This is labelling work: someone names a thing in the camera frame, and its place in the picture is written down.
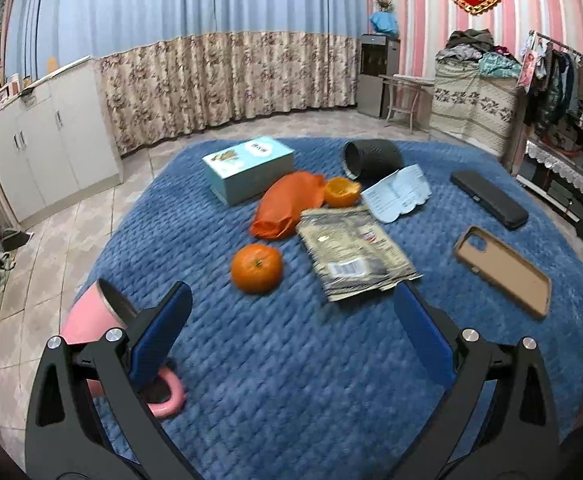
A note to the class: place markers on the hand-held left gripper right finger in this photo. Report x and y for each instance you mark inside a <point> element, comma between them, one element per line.
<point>421,335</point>

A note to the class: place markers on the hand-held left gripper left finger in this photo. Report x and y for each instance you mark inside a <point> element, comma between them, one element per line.
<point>161,332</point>

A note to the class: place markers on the silver snack packet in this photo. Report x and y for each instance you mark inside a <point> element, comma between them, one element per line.
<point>351,250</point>

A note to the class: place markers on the whole orange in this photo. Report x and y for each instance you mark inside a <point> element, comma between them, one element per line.
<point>256,268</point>

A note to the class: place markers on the white paper leaflet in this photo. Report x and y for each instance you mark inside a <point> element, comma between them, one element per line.
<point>396,192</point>

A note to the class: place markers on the orange peel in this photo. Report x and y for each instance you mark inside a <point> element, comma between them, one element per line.
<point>342,193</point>

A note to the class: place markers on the orange plastic bag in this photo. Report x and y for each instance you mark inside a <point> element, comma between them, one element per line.
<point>286,202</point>

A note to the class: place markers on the black ribbed cylinder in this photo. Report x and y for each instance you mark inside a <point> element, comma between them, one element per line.
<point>371,160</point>

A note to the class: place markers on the pink mug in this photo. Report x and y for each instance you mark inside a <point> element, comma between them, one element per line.
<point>84,320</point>

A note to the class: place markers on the brown phone case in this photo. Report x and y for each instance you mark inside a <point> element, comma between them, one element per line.
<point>509,272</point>

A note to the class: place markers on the blue quilted blanket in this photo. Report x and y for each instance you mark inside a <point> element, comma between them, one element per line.
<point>281,390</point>

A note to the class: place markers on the black zip case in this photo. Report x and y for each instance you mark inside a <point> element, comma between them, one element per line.
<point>489,200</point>

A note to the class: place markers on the teal tissue box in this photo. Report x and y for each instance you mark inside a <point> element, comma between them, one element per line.
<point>246,170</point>

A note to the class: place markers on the low dark cabinet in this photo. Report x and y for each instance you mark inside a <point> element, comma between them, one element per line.
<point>571,200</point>

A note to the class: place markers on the white cabinet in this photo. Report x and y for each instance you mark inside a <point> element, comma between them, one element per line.
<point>51,145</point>

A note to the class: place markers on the white lace cloth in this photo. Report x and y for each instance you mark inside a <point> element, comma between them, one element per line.
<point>561,165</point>

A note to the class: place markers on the patterned cloth covered chest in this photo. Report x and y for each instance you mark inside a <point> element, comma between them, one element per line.
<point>471,105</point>

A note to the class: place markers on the small side table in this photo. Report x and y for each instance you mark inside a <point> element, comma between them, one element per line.
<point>406,80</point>

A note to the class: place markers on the grey water dispenser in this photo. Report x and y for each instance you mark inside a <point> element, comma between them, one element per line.
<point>374,80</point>

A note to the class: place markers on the blue and floral curtain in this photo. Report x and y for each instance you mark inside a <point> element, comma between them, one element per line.
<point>196,60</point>

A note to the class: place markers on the row of hanging clothes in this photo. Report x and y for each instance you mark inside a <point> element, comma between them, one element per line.
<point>571,100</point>

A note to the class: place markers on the pink hanging bag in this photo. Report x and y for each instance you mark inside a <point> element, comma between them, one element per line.
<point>526,67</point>

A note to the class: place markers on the pile of clothes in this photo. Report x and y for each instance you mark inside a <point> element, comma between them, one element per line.
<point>471,47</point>

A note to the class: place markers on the blue cloth cover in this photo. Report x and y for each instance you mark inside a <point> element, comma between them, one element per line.
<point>384,24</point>

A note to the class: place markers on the metal clothes rack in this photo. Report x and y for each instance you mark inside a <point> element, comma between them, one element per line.
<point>571,52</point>

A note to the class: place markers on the small potted plant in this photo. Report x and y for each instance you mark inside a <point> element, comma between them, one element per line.
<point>384,5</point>

